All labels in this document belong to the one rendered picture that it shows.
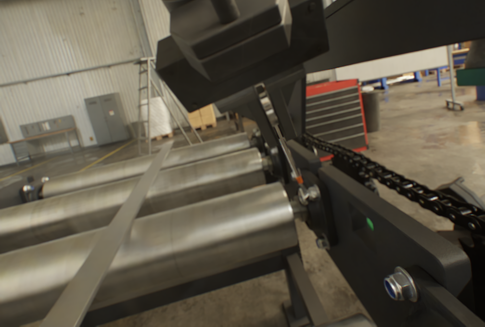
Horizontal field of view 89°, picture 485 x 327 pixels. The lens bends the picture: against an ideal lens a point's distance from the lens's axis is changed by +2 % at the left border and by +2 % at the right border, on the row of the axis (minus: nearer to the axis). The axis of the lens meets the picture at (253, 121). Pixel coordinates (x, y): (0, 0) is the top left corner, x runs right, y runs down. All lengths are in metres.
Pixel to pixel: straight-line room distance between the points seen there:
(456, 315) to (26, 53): 12.63
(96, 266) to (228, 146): 0.68
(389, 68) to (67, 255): 4.99
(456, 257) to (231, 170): 0.54
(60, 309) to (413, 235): 0.36
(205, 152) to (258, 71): 0.82
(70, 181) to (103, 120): 9.67
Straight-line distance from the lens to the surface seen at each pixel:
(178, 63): 0.19
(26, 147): 11.95
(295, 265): 1.20
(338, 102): 2.74
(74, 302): 0.37
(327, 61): 0.31
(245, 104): 0.24
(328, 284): 1.61
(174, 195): 0.74
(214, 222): 0.44
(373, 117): 4.23
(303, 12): 0.19
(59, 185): 1.19
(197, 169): 0.73
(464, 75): 1.09
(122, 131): 10.61
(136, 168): 1.06
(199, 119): 8.41
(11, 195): 1.22
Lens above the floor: 1.10
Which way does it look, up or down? 8 degrees down
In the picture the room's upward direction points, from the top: 12 degrees counter-clockwise
